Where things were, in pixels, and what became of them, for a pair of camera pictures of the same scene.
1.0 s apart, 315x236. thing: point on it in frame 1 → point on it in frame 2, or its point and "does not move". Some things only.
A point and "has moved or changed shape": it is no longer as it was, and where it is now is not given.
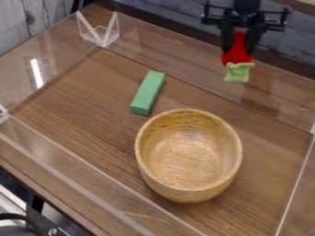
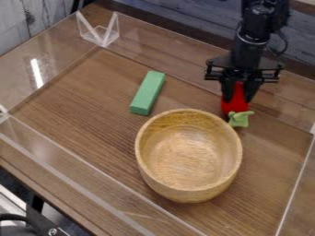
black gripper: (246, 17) → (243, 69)
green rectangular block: (147, 95) does not move
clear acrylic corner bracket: (99, 35) does not move
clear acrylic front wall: (94, 201) does not move
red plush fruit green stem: (238, 58) has moved or changed shape
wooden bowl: (189, 153) does not move
